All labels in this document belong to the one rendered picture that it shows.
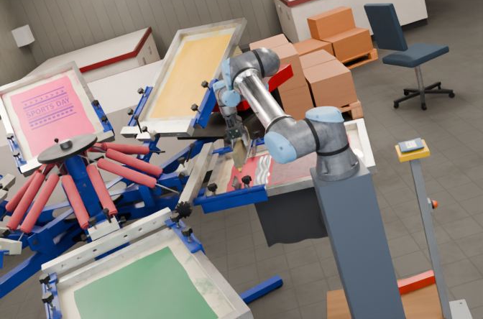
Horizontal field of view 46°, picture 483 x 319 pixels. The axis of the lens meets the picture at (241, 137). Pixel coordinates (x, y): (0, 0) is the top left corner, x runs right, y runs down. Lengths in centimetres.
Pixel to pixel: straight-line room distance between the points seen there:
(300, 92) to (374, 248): 375
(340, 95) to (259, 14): 536
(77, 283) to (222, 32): 189
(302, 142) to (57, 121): 232
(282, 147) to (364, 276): 58
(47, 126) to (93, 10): 731
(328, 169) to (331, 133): 13
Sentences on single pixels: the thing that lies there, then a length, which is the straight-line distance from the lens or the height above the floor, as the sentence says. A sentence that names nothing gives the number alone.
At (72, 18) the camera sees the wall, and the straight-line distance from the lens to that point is 1114.
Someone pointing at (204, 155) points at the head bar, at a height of 104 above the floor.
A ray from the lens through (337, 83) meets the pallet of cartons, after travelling 575.
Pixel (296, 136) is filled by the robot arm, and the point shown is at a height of 140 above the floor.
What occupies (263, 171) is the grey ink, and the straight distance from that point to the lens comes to 276.
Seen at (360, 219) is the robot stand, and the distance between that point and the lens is 199.
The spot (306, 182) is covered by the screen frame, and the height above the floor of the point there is 98.
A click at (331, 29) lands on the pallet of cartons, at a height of 50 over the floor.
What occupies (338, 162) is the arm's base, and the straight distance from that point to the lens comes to 191.
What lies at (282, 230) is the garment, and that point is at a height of 73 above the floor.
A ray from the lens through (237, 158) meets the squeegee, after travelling 258.
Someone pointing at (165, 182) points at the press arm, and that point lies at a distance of 287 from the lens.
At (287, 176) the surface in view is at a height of 96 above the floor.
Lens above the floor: 204
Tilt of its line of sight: 19 degrees down
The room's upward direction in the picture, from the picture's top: 18 degrees counter-clockwise
